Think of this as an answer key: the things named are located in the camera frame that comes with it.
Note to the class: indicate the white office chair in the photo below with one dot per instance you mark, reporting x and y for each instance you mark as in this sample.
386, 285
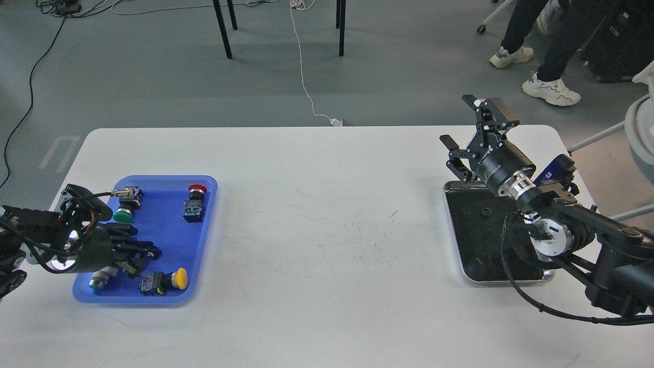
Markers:
620, 162

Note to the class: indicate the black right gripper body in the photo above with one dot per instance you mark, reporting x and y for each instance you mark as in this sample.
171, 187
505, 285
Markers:
502, 167

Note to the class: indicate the person in black trousers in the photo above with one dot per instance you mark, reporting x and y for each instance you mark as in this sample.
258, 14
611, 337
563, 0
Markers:
579, 22

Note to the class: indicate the blue plastic tray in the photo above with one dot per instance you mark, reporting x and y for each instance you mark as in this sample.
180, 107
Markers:
159, 220

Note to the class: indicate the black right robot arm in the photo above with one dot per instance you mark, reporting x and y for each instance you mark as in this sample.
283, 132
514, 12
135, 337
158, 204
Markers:
510, 226

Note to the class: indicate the green push button switch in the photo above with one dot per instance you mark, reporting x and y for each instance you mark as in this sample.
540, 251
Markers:
130, 199

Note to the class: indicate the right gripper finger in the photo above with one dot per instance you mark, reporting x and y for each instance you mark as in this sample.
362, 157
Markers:
450, 144
494, 119

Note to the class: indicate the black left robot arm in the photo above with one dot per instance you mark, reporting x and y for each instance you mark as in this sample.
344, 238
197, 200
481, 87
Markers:
79, 238

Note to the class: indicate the white orange indicator lamp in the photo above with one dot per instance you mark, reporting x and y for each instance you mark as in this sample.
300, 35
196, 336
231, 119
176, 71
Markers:
100, 278

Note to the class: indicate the black equipment case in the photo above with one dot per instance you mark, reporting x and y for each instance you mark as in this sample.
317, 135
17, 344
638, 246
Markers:
622, 45

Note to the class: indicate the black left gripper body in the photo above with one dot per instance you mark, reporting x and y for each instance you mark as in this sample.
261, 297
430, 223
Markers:
98, 252

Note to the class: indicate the yellow push button switch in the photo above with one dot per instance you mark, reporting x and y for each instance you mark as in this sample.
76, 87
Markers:
158, 283

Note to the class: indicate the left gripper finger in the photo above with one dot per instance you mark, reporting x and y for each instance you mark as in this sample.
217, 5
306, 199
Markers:
121, 229
132, 259

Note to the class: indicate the red push button switch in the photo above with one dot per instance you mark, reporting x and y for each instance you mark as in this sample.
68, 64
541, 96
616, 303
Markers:
194, 208

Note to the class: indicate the silver metal tray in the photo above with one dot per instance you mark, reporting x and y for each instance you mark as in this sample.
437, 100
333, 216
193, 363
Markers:
478, 238

